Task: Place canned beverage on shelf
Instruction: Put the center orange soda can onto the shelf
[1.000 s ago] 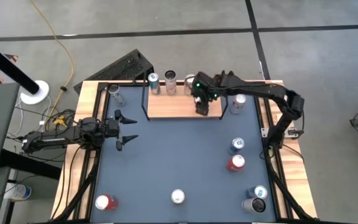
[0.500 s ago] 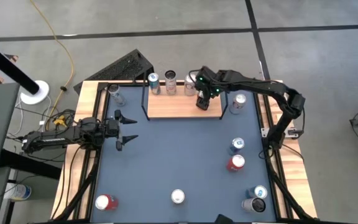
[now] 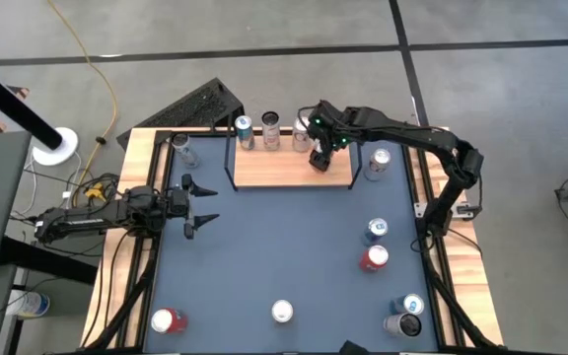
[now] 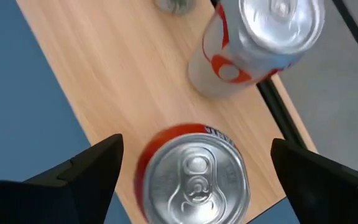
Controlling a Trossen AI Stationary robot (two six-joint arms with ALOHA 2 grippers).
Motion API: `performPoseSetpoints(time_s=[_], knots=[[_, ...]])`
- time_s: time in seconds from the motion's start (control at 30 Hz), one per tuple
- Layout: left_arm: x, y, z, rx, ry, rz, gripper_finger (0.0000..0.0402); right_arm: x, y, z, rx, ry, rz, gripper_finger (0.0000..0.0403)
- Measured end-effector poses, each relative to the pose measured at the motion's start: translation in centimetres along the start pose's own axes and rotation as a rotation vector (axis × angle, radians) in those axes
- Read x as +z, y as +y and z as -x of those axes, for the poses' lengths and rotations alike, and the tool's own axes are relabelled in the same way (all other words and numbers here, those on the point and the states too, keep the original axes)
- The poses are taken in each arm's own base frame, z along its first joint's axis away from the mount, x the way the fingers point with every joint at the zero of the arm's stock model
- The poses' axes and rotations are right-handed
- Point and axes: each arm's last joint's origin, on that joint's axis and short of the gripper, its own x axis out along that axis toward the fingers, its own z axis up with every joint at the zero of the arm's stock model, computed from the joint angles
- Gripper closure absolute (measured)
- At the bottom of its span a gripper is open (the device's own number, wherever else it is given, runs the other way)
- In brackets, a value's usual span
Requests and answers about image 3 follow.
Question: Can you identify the yellow extension cable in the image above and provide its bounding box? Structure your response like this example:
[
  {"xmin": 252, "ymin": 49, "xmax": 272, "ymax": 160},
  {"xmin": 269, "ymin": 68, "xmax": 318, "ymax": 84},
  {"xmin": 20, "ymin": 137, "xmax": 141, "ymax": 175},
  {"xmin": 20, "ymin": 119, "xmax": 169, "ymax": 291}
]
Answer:
[{"xmin": 46, "ymin": 0, "xmax": 119, "ymax": 198}]

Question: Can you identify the black rounded device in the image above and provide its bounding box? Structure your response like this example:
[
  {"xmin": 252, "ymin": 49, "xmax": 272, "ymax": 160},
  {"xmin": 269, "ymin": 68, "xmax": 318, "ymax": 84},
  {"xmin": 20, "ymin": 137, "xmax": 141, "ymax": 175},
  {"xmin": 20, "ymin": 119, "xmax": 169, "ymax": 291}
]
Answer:
[{"xmin": 337, "ymin": 338, "xmax": 370, "ymax": 355}]

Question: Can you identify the black perforated metal panel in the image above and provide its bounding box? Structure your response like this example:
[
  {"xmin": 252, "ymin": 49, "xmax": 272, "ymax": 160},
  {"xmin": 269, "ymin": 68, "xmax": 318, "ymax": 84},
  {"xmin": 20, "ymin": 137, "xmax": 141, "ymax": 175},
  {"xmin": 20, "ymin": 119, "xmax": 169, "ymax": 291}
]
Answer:
[{"xmin": 115, "ymin": 76, "xmax": 245, "ymax": 152}]

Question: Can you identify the blue silver Red Bull can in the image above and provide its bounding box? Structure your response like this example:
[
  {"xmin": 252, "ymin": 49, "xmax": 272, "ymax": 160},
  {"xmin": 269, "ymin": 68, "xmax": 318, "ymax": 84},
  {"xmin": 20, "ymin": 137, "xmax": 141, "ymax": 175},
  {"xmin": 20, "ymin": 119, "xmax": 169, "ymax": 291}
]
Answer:
[
  {"xmin": 390, "ymin": 293, "xmax": 426, "ymax": 317},
  {"xmin": 360, "ymin": 217, "xmax": 390, "ymax": 248},
  {"xmin": 234, "ymin": 114, "xmax": 256, "ymax": 152}
]

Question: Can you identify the black wire rack tray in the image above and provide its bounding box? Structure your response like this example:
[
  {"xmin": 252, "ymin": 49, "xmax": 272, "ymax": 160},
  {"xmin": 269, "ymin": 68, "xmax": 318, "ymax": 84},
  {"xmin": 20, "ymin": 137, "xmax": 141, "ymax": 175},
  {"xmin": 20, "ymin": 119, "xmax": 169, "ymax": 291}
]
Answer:
[{"xmin": 223, "ymin": 111, "xmax": 364, "ymax": 192}]

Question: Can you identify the red Fanta can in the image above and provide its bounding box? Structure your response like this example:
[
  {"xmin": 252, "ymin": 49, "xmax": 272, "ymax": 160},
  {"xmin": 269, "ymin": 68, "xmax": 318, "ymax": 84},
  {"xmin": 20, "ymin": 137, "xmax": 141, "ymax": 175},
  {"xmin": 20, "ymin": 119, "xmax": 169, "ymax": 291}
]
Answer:
[{"xmin": 358, "ymin": 244, "xmax": 391, "ymax": 274}]

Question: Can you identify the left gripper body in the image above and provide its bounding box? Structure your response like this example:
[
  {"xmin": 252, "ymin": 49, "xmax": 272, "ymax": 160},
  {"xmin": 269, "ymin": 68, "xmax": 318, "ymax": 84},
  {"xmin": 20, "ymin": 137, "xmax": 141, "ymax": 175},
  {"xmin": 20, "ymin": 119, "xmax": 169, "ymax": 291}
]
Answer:
[{"xmin": 165, "ymin": 173, "xmax": 197, "ymax": 242}]

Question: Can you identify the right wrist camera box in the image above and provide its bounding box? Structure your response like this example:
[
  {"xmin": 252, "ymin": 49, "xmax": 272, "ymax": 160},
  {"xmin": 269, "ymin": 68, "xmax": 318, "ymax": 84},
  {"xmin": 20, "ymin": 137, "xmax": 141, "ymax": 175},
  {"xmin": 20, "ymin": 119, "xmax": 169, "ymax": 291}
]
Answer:
[{"xmin": 308, "ymin": 100, "xmax": 338, "ymax": 119}]

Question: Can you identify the white plastic container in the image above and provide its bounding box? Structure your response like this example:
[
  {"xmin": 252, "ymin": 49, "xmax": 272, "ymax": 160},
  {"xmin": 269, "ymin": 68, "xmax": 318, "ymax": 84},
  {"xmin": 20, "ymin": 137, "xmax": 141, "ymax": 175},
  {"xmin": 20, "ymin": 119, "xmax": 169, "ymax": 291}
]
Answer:
[{"xmin": 5, "ymin": 289, "xmax": 52, "ymax": 320}]

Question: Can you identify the clear glass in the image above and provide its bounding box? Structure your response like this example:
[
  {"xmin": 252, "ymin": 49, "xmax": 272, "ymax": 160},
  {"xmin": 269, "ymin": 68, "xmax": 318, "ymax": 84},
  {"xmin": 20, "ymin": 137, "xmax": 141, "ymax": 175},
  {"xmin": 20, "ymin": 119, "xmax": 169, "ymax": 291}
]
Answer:
[{"xmin": 171, "ymin": 131, "xmax": 201, "ymax": 170}]

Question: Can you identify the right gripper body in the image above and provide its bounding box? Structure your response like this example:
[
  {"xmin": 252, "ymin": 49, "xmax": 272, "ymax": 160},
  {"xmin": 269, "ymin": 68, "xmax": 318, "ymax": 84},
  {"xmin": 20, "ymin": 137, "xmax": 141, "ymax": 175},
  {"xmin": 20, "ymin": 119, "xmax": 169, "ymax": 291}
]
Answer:
[{"xmin": 312, "ymin": 113, "xmax": 353, "ymax": 152}]

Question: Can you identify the black desk foot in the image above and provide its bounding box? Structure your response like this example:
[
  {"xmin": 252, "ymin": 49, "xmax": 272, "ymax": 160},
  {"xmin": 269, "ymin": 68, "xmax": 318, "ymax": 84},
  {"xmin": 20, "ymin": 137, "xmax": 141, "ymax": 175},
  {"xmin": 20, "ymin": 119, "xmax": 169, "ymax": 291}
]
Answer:
[{"xmin": 0, "ymin": 235, "xmax": 99, "ymax": 286}]

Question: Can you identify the silver arm base bracket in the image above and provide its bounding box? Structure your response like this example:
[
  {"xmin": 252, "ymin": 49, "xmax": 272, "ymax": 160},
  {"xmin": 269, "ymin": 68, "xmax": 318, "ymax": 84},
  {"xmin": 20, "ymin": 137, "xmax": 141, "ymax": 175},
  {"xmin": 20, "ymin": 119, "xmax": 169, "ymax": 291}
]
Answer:
[{"xmin": 413, "ymin": 200, "xmax": 482, "ymax": 220}]

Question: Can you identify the white Celsius can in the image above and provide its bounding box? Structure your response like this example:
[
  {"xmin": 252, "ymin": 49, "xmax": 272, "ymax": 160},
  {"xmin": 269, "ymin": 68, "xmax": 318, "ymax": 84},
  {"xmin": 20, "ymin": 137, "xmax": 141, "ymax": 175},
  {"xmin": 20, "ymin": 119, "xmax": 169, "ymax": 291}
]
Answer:
[
  {"xmin": 382, "ymin": 312, "xmax": 423, "ymax": 339},
  {"xmin": 259, "ymin": 110, "xmax": 282, "ymax": 152}
]

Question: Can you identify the black pole white round base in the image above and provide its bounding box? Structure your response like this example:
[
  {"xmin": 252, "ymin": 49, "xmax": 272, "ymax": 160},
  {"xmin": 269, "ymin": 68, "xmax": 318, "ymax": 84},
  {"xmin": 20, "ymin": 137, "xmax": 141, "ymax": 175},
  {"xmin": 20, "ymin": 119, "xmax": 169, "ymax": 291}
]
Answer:
[{"xmin": 0, "ymin": 56, "xmax": 80, "ymax": 168}]

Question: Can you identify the red soda can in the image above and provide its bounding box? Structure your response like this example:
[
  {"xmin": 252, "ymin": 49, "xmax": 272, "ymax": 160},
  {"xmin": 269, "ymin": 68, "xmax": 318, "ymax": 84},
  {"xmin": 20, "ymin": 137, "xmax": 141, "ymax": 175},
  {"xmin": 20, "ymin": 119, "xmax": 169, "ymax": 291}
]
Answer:
[{"xmin": 150, "ymin": 307, "xmax": 189, "ymax": 336}]

